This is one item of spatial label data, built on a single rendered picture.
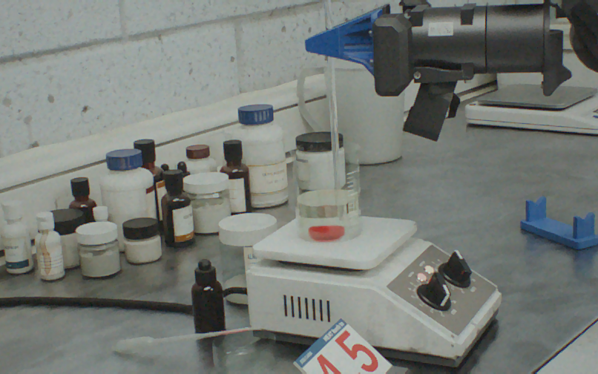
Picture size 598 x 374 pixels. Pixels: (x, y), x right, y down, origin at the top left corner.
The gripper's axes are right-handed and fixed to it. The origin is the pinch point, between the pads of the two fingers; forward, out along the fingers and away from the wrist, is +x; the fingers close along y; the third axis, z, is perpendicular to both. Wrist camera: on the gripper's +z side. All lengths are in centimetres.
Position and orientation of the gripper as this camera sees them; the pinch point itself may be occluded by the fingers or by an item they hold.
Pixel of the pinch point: (345, 43)
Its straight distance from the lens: 89.4
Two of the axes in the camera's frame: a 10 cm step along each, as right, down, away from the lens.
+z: 0.6, 9.6, 2.7
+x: -9.7, -0.1, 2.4
